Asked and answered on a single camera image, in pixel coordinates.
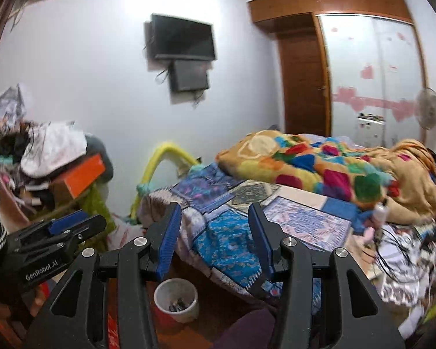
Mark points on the standing fan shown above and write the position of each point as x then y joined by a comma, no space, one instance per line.
428,109

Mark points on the green cloth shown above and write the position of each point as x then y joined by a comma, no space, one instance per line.
94,207

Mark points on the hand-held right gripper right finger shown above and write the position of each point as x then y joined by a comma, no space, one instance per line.
263,244

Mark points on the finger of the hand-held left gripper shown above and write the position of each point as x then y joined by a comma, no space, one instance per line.
63,221
54,250

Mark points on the white patterned cloth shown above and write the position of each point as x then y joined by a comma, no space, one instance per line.
414,287

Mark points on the white storage cabinet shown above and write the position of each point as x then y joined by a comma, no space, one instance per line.
370,129

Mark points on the white wardrobe door pink stickers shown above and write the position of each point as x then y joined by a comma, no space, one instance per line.
370,65

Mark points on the wall-mounted black television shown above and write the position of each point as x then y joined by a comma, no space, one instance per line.
183,37

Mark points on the pile of clothes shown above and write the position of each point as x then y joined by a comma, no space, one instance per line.
11,145

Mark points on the yellow foam tube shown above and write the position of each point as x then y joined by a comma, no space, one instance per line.
158,160

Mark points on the small black monitor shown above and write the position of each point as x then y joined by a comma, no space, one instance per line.
189,76

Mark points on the colourful fleece blanket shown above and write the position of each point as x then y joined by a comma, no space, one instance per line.
312,167

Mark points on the orange box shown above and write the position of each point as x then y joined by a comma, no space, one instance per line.
83,176

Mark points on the purple cushion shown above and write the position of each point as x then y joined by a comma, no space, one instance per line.
247,329

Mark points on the white plastic cup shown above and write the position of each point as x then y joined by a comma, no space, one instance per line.
183,311

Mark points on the wooden wardrobe white doors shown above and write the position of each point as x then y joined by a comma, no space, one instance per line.
301,80

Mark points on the patterned patchwork bedsheet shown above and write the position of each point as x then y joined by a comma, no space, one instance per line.
225,236

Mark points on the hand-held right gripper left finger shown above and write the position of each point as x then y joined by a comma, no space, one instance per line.
169,240

